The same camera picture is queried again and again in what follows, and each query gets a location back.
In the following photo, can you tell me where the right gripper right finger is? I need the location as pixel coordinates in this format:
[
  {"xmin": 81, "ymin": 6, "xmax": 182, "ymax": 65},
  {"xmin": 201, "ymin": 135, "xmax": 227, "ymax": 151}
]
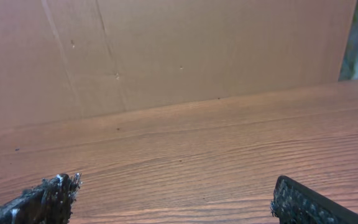
[{"xmin": 270, "ymin": 175, "xmax": 358, "ymax": 224}]

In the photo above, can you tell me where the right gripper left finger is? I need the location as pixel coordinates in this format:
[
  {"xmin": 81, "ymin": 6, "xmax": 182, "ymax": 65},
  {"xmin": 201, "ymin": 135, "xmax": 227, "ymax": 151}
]
[{"xmin": 0, "ymin": 173, "xmax": 81, "ymax": 224}]

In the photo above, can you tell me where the cardboard back panel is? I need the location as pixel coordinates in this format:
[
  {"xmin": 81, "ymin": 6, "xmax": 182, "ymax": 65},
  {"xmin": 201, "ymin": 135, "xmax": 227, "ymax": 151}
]
[{"xmin": 0, "ymin": 0, "xmax": 356, "ymax": 129}]

